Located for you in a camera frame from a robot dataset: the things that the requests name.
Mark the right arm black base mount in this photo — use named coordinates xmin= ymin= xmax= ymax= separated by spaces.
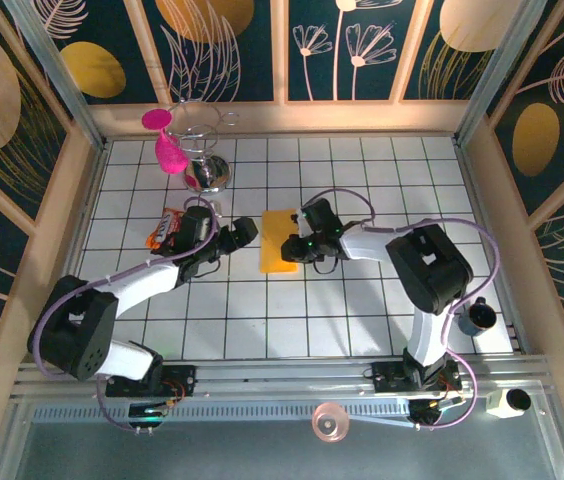
xmin=363 ymin=359 xmax=463 ymax=396

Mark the black controller board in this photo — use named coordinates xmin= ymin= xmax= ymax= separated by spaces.
xmin=127 ymin=401 xmax=169 ymax=432
xmin=407 ymin=394 xmax=466 ymax=430

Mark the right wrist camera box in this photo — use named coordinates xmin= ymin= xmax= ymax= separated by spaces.
xmin=295 ymin=197 xmax=344 ymax=240

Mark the aluminium mounting rail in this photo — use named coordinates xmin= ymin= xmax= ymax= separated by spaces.
xmin=9 ymin=353 xmax=556 ymax=401

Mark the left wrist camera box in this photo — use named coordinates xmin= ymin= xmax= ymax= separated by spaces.
xmin=175 ymin=205 xmax=214 ymax=250

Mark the clear pink plastic spool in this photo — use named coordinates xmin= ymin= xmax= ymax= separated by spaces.
xmin=311 ymin=401 xmax=351 ymax=444

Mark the chrome wire stand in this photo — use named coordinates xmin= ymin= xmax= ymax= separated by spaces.
xmin=165 ymin=97 xmax=241 ymax=197

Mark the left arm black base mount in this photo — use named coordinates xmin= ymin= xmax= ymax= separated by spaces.
xmin=104 ymin=363 xmax=198 ymax=400

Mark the colourful snack bag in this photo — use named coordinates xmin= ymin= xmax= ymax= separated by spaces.
xmin=144 ymin=208 xmax=186 ymax=251

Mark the white box camera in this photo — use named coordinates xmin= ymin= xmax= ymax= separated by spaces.
xmin=483 ymin=387 xmax=533 ymax=421

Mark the dark blue mug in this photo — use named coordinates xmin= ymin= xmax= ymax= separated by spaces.
xmin=456 ymin=295 xmax=497 ymax=337

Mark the yellow paper sheet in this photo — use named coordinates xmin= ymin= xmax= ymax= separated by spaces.
xmin=260 ymin=208 xmax=301 ymax=275

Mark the slotted grey cable duct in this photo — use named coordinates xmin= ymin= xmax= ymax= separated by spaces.
xmin=29 ymin=404 xmax=413 ymax=425

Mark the aluminium frame post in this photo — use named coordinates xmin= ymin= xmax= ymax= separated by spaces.
xmin=453 ymin=0 xmax=549 ymax=147
xmin=1 ymin=0 xmax=109 ymax=151

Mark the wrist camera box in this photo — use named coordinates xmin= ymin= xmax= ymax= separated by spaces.
xmin=175 ymin=205 xmax=214 ymax=250
xmin=295 ymin=197 xmax=344 ymax=240

